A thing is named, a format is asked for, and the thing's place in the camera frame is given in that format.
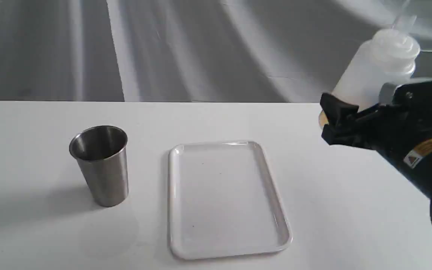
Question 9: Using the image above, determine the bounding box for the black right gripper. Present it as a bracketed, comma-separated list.
[319, 79, 432, 165]

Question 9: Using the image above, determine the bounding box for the plastic squeeze bottle with oil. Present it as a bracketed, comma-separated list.
[331, 14, 420, 110]

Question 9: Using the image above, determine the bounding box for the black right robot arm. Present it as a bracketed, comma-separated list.
[319, 78, 432, 202]

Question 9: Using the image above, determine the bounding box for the stainless steel cup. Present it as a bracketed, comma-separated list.
[69, 125, 129, 207]

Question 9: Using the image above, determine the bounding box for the white plastic tray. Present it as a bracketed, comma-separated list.
[168, 140, 293, 260]

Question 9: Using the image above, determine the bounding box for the grey fabric backdrop curtain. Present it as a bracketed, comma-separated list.
[0, 0, 432, 102]

